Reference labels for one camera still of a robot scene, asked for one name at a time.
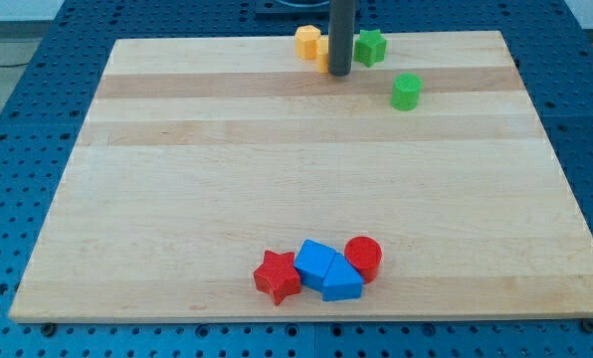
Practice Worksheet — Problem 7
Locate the yellow hexagon block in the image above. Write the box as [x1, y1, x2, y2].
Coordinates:
[295, 25, 321, 60]

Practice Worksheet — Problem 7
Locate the blue cube block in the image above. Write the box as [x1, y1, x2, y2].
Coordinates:
[295, 240, 336, 291]

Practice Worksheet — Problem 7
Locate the green cylinder block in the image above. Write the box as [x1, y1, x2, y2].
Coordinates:
[390, 74, 423, 111]

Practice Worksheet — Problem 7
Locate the red star block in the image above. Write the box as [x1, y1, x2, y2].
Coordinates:
[253, 250, 301, 305]

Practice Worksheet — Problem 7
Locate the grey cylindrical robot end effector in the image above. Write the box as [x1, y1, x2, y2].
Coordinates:
[328, 0, 355, 77]

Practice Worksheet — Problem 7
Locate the red cylinder block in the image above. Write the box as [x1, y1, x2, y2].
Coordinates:
[344, 236, 382, 283]

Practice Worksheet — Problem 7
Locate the wooden board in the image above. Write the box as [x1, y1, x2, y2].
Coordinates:
[9, 31, 593, 323]

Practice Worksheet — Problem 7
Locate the blue triangle block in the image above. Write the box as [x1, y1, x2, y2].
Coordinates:
[322, 254, 364, 301]

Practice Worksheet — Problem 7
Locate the yellow block behind effector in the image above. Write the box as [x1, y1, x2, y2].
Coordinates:
[315, 36, 329, 74]

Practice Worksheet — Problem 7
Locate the green star block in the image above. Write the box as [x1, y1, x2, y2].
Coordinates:
[353, 29, 387, 67]

